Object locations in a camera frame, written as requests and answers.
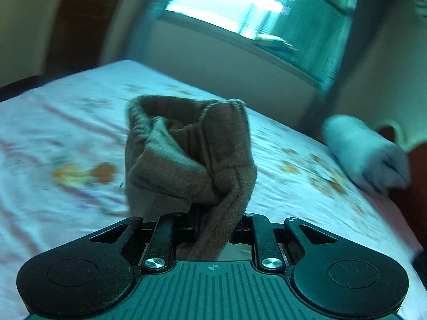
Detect white rolled pillow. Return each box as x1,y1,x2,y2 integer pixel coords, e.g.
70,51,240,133
321,114,412,194

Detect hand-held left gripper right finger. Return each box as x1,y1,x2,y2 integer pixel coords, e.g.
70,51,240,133
232,213,338,275

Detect white floral bed sheet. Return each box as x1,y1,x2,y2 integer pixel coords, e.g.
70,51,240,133
0,60,425,320

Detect brown fleece pants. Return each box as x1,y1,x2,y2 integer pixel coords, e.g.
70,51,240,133
124,95,258,261

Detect bright window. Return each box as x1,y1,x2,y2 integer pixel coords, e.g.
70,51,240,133
159,0,362,85

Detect dark wooden door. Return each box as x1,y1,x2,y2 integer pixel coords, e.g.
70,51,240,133
46,0,116,74

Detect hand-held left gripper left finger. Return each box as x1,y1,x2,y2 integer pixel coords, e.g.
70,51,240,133
89,207,201,275

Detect reddish wooden headboard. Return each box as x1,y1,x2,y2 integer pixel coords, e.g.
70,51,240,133
376,124,427,257

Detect dark wooden bed frame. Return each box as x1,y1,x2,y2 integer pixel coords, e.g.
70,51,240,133
0,74,51,103

